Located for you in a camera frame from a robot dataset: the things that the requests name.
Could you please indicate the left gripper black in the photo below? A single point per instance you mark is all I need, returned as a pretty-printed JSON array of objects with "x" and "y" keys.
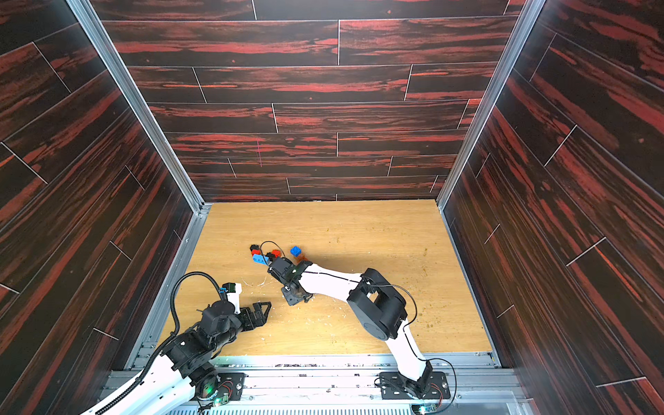
[{"x": 261, "y": 319}]

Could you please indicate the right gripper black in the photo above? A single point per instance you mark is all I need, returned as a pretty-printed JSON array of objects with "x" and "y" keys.
[{"x": 275, "y": 262}]

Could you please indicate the blue square lego brick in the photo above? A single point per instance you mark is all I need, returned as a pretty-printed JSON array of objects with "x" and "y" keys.
[{"x": 295, "y": 251}]

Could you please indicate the light blue long lego brick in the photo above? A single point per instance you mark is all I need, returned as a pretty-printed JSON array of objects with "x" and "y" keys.
[{"x": 261, "y": 259}]

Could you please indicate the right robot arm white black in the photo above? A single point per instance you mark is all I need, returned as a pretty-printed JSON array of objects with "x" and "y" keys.
[{"x": 379, "y": 307}]

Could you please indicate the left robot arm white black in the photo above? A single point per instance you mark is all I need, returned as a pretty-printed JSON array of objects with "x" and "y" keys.
[{"x": 182, "y": 369}]

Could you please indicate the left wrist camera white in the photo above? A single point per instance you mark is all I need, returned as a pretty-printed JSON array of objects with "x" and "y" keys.
[{"x": 233, "y": 291}]

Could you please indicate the aluminium front rail frame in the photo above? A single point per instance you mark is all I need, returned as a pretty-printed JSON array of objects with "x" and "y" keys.
[{"x": 346, "y": 385}]

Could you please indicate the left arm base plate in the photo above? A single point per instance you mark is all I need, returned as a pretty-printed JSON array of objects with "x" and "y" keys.
[{"x": 228, "y": 387}]

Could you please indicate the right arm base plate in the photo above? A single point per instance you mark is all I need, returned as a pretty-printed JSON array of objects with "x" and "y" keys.
[{"x": 393, "y": 385}]

